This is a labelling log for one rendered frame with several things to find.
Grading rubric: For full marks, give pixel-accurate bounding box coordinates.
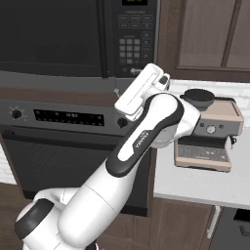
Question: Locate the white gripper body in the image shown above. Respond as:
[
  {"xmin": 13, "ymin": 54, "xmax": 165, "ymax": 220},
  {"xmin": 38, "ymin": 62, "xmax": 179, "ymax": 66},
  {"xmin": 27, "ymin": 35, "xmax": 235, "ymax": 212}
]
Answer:
[{"xmin": 113, "ymin": 62, "xmax": 165, "ymax": 117}]

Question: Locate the black microwave oven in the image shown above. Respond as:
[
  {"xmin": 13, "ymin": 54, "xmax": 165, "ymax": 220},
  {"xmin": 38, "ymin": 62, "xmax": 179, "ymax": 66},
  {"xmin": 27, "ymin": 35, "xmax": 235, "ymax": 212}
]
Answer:
[{"xmin": 0, "ymin": 0, "xmax": 161, "ymax": 79}]

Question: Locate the black microwave door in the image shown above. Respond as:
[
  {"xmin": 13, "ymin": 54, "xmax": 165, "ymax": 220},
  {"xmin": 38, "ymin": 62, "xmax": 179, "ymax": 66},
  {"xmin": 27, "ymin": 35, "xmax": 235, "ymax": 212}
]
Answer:
[{"xmin": 0, "ymin": 0, "xmax": 109, "ymax": 79}]

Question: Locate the black oven door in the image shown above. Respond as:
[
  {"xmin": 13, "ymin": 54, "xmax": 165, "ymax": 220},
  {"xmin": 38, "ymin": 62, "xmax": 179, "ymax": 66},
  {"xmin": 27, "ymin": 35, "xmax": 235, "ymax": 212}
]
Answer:
[{"xmin": 0, "ymin": 126, "xmax": 154, "ymax": 218}]

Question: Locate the brown base cupboard door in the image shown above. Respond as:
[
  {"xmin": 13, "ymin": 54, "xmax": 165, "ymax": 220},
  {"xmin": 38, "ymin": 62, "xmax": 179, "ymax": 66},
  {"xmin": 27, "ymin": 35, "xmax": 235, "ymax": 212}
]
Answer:
[{"xmin": 147, "ymin": 196, "xmax": 218, "ymax": 250}]

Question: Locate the black oven knob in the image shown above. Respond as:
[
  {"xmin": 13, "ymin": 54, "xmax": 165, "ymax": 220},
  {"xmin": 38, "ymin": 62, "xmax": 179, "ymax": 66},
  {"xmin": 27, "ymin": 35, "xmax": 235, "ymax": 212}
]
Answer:
[
  {"xmin": 9, "ymin": 106, "xmax": 24, "ymax": 121},
  {"xmin": 116, "ymin": 116, "xmax": 129, "ymax": 129}
]

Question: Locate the grey and black oven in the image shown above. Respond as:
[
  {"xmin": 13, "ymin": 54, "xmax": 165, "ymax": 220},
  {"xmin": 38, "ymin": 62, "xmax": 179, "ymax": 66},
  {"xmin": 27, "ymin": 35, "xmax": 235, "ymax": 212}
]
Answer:
[{"xmin": 0, "ymin": 70, "xmax": 156, "ymax": 218}]

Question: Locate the beige espresso machine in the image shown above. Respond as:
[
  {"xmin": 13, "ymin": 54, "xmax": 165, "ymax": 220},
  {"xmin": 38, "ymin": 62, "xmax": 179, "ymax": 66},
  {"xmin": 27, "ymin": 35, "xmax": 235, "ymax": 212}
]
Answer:
[{"xmin": 173, "ymin": 88, "xmax": 245, "ymax": 174}]

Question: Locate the dark grey dishwasher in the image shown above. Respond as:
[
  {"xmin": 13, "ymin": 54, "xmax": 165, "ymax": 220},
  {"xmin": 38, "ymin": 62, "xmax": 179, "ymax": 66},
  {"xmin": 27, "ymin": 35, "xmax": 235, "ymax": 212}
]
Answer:
[{"xmin": 208, "ymin": 206, "xmax": 250, "ymax": 250}]

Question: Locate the black microwave door handle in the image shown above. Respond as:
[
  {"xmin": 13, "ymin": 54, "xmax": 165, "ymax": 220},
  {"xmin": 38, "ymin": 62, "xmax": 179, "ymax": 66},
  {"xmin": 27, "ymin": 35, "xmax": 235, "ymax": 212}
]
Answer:
[{"xmin": 97, "ymin": 0, "xmax": 110, "ymax": 79}]

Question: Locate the brown wall cupboard door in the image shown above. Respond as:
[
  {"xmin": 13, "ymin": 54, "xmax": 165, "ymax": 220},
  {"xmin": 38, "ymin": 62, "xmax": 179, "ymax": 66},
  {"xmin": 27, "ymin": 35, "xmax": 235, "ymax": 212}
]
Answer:
[
  {"xmin": 222, "ymin": 0, "xmax": 250, "ymax": 83},
  {"xmin": 157, "ymin": 0, "xmax": 244, "ymax": 82}
]

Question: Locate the black oven door handle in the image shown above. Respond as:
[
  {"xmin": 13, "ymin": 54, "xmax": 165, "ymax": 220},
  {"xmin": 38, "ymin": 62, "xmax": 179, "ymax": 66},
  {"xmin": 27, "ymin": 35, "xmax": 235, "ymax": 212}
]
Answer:
[{"xmin": 0, "ymin": 129, "xmax": 127, "ymax": 151}]

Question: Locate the white cupboard handle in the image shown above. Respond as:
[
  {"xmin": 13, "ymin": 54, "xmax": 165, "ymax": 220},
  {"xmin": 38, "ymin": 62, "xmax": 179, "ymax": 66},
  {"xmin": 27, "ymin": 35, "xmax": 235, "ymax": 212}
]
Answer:
[{"xmin": 205, "ymin": 205, "xmax": 223, "ymax": 240}]

